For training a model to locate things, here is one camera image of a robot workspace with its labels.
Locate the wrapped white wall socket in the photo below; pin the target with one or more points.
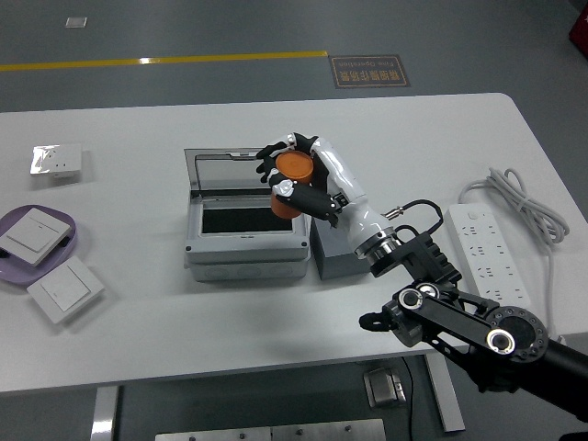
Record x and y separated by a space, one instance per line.
64 158

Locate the white wall switch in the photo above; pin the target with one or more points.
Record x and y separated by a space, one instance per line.
32 234
64 287

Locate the purple tray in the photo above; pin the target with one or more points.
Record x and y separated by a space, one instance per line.
18 274

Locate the yellow floor tape line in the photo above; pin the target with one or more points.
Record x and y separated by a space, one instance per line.
184 59

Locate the silver floor cover plate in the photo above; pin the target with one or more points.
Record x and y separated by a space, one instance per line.
76 22

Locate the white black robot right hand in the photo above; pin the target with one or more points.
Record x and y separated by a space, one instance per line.
356 211

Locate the metal floor socket box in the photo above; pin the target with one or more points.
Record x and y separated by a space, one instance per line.
383 388

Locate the red object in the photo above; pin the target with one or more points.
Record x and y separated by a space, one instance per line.
581 32

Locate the metal base plate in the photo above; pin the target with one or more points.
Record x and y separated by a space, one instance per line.
275 432

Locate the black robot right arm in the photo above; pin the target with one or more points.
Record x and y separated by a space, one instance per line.
459 317

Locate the dark floor sign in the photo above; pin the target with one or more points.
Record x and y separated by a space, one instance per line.
367 71

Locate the grey box with clear flap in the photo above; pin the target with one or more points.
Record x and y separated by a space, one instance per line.
243 248

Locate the grey cube with round hole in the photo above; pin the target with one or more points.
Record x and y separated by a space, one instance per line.
335 262

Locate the white table leg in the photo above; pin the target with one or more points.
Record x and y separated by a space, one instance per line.
105 413
443 395

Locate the orange cylinder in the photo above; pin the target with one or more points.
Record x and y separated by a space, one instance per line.
294 166

